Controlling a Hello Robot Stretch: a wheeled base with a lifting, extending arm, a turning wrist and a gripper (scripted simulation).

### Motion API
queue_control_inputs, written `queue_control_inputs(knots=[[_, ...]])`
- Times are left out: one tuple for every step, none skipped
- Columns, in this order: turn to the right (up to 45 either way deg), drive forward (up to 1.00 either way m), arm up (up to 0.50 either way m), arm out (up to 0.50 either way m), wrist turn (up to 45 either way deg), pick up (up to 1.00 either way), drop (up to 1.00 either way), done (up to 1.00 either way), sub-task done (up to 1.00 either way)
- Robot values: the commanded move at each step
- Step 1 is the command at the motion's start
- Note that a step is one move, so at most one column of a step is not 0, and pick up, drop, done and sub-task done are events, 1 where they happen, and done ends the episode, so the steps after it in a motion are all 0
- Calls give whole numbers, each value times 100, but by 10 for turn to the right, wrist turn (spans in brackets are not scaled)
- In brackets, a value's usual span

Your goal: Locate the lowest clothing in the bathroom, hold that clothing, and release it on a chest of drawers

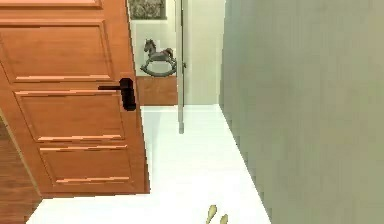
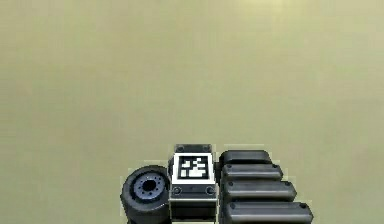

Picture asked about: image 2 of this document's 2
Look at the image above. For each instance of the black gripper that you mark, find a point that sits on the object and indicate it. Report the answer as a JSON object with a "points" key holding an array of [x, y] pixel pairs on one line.
{"points": [[146, 196]]}

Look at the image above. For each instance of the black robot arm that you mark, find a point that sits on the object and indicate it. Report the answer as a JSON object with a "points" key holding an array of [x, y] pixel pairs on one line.
{"points": [[253, 193]]}

